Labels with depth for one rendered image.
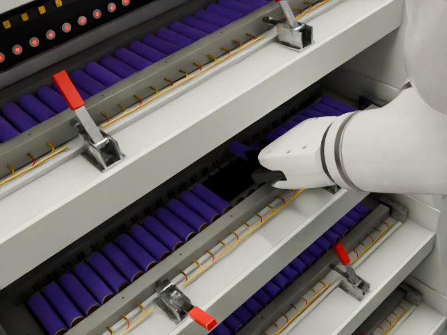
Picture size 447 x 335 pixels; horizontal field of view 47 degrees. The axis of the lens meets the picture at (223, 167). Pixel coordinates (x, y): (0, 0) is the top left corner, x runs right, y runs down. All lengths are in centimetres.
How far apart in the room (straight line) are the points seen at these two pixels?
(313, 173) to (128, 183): 19
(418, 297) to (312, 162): 55
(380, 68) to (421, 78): 46
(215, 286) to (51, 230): 22
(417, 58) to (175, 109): 28
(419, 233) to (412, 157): 47
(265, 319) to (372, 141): 38
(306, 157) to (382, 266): 36
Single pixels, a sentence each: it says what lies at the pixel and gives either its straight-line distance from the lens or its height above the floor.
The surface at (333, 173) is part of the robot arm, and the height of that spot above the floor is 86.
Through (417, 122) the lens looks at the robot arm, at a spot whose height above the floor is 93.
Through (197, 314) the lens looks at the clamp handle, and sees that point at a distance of 54.
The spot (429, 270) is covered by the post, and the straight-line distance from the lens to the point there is 100.
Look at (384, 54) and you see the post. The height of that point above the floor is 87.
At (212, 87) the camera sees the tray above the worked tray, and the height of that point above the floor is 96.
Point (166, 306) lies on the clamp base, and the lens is 59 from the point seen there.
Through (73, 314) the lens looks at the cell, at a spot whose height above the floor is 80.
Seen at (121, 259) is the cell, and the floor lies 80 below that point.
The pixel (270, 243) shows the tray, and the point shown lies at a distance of 64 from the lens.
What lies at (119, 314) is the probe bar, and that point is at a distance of 59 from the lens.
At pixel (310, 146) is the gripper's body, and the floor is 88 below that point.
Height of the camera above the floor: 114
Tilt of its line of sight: 28 degrees down
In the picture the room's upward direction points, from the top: 20 degrees counter-clockwise
